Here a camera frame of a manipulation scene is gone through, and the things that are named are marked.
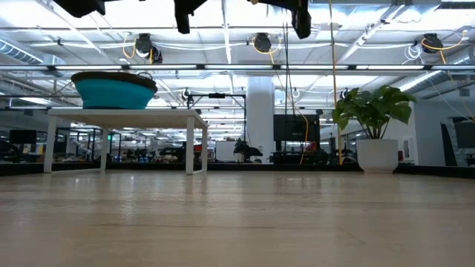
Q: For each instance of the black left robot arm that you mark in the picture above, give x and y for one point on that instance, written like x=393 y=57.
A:
x=79 y=7

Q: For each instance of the black background robot arm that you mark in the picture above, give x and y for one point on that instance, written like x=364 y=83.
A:
x=245 y=150

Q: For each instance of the blue grey collapsible bowl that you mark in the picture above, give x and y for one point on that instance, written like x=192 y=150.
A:
x=111 y=94

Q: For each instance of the large black screen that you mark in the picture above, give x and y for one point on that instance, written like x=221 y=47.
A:
x=297 y=130

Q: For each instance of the green plant in white pot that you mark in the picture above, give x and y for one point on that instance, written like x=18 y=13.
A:
x=371 y=107

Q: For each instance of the white perforated metal shelf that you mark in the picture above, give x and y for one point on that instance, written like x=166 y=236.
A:
x=126 y=118

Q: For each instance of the small black monitor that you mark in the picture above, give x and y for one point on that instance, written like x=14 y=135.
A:
x=22 y=137

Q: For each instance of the black background frame stand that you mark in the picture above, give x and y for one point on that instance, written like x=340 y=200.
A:
x=217 y=95

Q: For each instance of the black aluminium table frame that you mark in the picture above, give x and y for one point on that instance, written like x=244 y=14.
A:
x=237 y=167

